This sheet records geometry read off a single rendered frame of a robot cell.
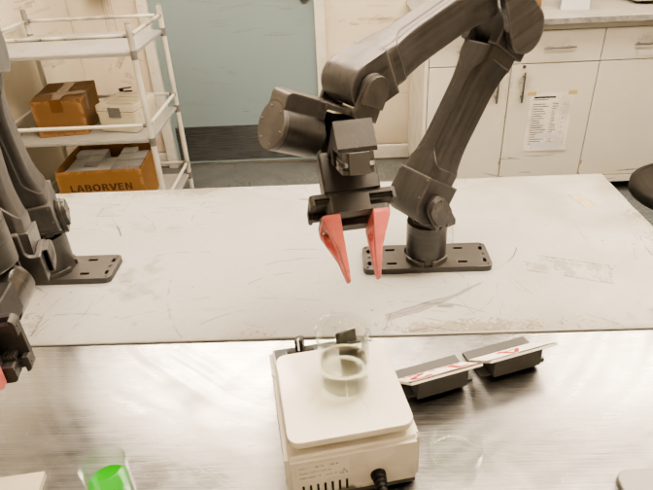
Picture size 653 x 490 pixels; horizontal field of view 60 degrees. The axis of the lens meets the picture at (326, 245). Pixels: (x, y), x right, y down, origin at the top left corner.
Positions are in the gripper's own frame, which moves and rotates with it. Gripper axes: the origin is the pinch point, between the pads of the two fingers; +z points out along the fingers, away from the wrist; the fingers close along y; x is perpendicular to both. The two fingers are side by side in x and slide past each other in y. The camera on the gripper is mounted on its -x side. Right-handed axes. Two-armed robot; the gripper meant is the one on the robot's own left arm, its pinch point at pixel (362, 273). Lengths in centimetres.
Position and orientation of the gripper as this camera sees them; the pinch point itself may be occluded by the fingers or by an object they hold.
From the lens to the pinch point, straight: 66.2
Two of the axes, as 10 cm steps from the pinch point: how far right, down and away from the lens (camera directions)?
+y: 9.8, -1.3, 1.2
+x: -0.7, 3.1, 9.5
